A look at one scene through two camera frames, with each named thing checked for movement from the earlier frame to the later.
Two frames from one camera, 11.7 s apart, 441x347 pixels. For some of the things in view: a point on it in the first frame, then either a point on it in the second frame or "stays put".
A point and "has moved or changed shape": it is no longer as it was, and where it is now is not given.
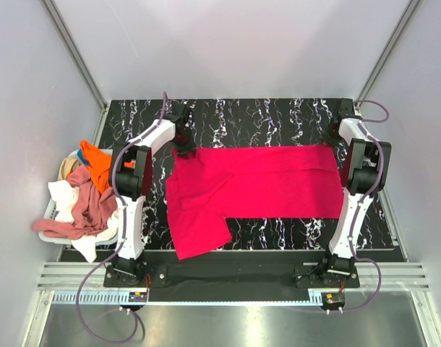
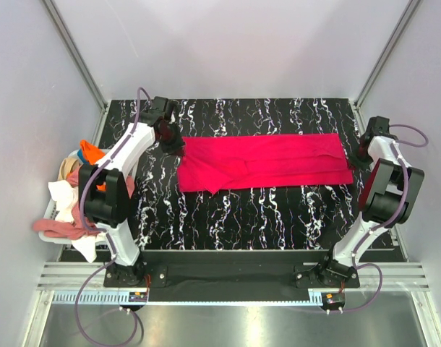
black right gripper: x=327 y=138 → x=357 y=164
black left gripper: x=190 y=147 → x=175 y=149
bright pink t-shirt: x=210 y=185 has moved or changed shape
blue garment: x=81 y=156 stays put
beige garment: x=66 y=166 stays put
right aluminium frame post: x=408 y=14 stays put
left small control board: x=137 y=297 stays put
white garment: x=64 y=195 stays put
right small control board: x=332 y=301 stays put
